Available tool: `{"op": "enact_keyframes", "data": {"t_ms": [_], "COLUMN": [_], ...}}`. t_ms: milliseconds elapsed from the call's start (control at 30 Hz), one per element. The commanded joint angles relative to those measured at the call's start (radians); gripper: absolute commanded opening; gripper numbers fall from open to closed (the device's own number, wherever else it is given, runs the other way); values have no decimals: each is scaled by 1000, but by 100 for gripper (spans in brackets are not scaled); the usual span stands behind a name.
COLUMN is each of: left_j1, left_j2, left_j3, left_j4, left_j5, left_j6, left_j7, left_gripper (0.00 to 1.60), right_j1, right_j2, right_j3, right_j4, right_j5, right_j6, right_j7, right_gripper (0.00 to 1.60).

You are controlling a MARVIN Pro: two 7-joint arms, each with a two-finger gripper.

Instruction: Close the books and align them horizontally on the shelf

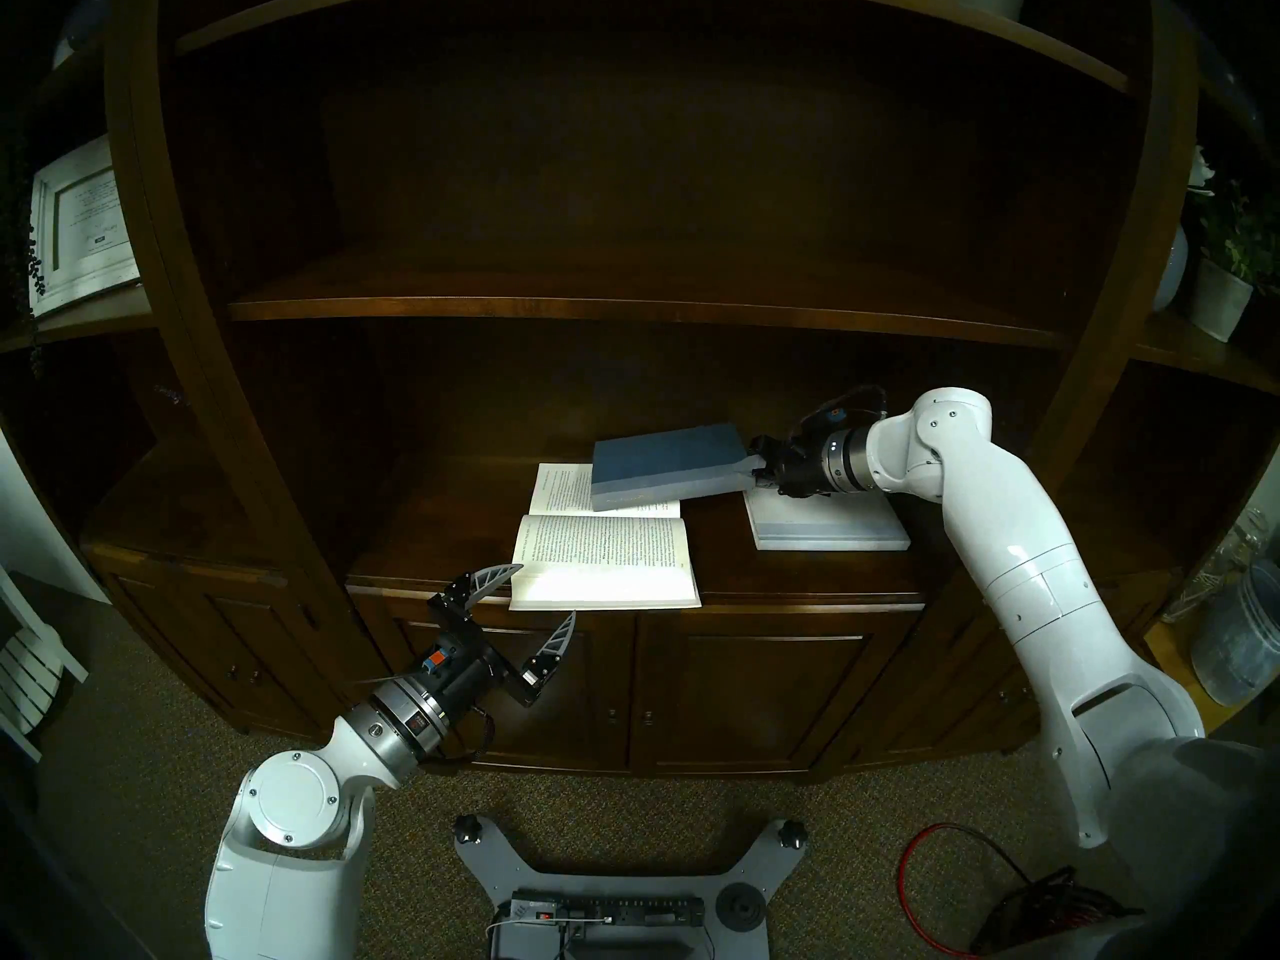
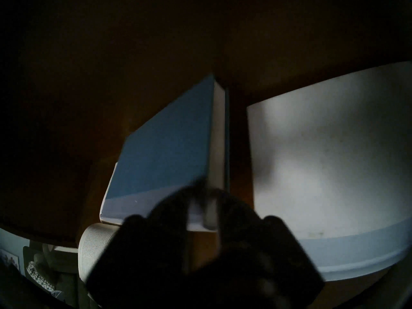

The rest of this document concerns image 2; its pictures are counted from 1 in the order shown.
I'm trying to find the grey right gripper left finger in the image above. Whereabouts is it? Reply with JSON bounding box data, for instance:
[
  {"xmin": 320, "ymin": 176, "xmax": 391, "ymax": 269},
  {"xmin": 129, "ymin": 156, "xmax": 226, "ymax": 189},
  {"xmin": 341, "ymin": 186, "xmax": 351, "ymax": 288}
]
[{"xmin": 87, "ymin": 180, "xmax": 206, "ymax": 309}]

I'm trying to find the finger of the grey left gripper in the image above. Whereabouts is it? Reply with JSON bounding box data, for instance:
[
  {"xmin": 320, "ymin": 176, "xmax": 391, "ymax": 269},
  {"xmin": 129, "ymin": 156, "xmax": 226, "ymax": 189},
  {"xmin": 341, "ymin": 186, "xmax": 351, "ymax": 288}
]
[{"xmin": 26, "ymin": 261, "xmax": 62, "ymax": 302}]

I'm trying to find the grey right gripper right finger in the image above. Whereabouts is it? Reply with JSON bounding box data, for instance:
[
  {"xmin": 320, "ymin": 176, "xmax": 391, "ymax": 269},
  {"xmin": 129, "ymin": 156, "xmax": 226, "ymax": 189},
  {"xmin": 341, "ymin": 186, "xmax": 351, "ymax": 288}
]
[{"xmin": 190, "ymin": 189, "xmax": 324, "ymax": 309}]

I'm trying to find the paperback book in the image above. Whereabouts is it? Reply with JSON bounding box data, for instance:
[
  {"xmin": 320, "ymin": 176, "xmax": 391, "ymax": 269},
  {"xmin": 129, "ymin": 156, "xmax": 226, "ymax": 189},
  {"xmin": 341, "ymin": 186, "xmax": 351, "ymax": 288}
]
[{"xmin": 77, "ymin": 223, "xmax": 123, "ymax": 285}]

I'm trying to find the blue hardcover book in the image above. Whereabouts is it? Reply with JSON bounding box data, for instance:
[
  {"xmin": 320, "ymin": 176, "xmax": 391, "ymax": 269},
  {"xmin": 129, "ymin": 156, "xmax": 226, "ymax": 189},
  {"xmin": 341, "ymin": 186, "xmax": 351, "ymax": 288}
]
[{"xmin": 100, "ymin": 74, "xmax": 230, "ymax": 231}]

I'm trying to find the white hardcover book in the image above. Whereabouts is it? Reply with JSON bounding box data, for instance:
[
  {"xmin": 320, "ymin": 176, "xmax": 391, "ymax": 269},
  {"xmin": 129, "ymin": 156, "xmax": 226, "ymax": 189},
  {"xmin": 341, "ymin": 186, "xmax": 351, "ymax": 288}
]
[{"xmin": 246, "ymin": 61, "xmax": 412, "ymax": 281}]

